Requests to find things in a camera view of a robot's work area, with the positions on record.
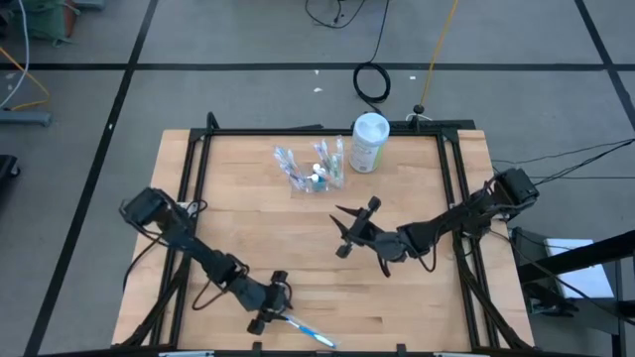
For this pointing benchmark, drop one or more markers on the black frame hook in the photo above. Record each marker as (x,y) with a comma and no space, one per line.
(213,120)

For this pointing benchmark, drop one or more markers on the white wipes canister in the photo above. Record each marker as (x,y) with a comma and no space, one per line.
(369,139)

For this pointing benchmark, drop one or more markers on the white box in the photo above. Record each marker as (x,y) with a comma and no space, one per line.
(578,270)

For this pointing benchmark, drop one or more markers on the blue toothbrush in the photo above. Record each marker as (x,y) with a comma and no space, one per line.
(283,163)
(312,333)

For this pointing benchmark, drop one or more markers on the black frame clamp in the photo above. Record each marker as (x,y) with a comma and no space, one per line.
(256,347)
(402,348)

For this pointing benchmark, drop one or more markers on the black stand beam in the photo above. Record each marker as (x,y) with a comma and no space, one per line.
(575,258)

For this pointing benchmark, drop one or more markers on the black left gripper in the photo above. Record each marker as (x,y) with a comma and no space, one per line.
(270,300)

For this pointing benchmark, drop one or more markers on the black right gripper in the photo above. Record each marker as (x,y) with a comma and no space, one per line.
(369,235)

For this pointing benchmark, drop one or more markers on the black caster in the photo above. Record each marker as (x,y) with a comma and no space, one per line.
(7,168)

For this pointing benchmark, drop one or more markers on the green bag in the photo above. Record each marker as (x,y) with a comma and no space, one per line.
(44,20)

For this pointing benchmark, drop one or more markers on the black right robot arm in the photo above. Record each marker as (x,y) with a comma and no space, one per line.
(446,220)

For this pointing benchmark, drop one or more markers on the silver frame bracket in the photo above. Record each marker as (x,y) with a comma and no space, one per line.
(186,353)
(461,354)

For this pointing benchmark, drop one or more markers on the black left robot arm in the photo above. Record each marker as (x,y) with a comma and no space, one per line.
(198,253)

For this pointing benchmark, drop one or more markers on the grey stand foot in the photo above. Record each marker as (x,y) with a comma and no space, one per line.
(25,118)

